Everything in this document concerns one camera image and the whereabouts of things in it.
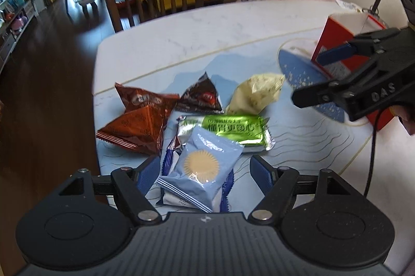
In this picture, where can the person's hand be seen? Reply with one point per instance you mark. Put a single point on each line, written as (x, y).
(406, 118)

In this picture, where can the dark brown snack packet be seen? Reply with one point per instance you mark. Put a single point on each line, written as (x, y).
(201, 97)

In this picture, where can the white paper leaflet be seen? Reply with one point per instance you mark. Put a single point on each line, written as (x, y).
(349, 6)

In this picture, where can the red cardboard box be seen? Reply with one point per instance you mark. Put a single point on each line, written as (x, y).
(339, 28)

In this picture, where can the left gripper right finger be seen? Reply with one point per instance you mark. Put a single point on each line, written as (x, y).
(278, 186)

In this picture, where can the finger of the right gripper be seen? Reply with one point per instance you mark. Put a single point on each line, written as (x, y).
(358, 90)
(364, 44)

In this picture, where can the green snack bar packet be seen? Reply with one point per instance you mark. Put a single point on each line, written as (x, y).
(251, 131)

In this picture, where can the light blue biscuit packet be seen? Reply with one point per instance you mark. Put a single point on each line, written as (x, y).
(201, 167)

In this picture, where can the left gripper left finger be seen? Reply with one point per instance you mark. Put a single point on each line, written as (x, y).
(130, 189)

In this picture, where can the orange-brown triangular snack bag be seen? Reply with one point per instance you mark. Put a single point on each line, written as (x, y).
(141, 127)

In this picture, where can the pale yellow snack bag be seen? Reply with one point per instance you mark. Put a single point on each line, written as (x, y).
(255, 94)

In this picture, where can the wooden tv console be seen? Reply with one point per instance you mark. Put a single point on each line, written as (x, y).
(16, 15)

